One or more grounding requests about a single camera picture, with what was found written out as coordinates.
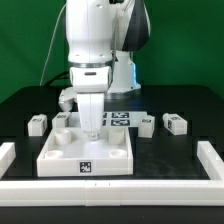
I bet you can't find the white square tabletop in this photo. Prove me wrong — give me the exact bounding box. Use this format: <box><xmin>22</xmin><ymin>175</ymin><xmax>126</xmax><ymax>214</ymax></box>
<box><xmin>37</xmin><ymin>127</ymin><xmax>133</xmax><ymax>177</ymax></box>

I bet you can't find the white sheet with AprilTags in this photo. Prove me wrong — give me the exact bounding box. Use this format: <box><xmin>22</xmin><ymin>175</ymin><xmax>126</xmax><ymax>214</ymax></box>
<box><xmin>69</xmin><ymin>111</ymin><xmax>147</xmax><ymax>127</ymax></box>

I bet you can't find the white U-shaped obstacle fence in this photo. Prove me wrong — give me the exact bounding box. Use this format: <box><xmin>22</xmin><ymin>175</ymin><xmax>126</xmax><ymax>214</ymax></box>
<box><xmin>0</xmin><ymin>141</ymin><xmax>224</xmax><ymax>207</ymax></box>

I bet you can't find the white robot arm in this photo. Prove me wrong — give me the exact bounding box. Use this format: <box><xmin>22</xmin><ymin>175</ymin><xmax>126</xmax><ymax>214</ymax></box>
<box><xmin>66</xmin><ymin>0</ymin><xmax>150</xmax><ymax>139</ymax></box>

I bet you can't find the white cable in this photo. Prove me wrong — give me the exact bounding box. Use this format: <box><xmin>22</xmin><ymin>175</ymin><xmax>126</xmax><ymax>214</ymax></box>
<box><xmin>39</xmin><ymin>4</ymin><xmax>68</xmax><ymax>87</ymax></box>

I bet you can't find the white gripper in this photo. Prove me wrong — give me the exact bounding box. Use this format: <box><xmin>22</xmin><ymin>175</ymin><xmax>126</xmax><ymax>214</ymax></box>
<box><xmin>70</xmin><ymin>66</ymin><xmax>111</xmax><ymax>140</ymax></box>

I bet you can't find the black cable bundle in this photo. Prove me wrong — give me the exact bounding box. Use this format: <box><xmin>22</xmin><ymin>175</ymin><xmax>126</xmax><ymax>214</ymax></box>
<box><xmin>44</xmin><ymin>71</ymin><xmax>72</xmax><ymax>88</ymax></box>

